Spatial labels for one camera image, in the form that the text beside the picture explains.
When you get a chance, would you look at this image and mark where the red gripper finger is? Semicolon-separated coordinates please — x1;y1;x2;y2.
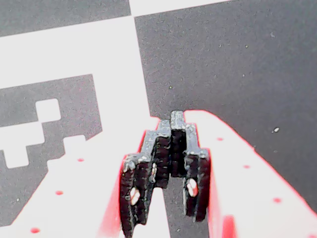
0;115;172;238
170;110;317;238

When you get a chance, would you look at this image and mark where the black white marker mat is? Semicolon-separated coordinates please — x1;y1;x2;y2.
0;0;317;238

